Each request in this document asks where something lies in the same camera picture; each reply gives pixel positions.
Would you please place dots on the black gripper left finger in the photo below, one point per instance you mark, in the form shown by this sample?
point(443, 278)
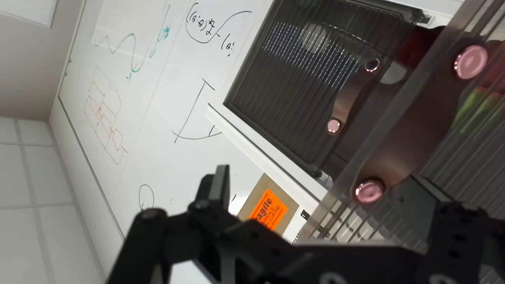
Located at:
point(214, 197)

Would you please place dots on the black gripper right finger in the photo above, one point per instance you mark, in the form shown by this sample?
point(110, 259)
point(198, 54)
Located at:
point(468, 246)

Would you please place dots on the white stacked storage cabinet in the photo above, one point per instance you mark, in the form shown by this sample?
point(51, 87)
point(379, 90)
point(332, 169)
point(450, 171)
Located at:
point(263, 152)

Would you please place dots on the cardboard box with orange stickers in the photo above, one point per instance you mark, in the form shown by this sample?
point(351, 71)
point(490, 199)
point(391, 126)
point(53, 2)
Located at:
point(269, 207)

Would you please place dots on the green plastic object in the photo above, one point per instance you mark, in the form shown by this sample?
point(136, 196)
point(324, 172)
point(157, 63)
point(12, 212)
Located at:
point(474, 108)

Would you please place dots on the large wall whiteboard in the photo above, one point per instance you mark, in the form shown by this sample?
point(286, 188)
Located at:
point(159, 104)

